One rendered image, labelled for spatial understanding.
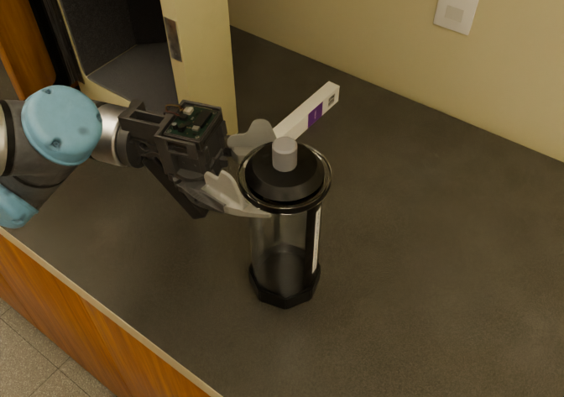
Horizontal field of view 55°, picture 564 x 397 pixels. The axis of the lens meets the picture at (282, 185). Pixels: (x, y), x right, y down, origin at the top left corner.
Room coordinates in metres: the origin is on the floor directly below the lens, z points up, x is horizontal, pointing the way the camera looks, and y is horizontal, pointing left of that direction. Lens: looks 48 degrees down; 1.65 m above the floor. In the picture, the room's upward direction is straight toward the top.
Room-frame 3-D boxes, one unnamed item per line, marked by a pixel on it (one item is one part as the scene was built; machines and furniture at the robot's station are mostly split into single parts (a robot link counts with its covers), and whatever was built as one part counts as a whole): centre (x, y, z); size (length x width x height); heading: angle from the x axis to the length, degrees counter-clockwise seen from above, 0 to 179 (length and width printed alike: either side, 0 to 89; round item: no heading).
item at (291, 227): (0.43, 0.00, 1.09); 0.11 x 0.11 x 0.21
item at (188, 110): (0.48, 0.13, 1.19); 0.12 x 0.08 x 0.09; 69
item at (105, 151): (0.52, 0.21, 1.18); 0.08 x 0.05 x 0.08; 159
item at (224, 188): (0.41, 0.06, 1.20); 0.09 x 0.03 x 0.06; 45
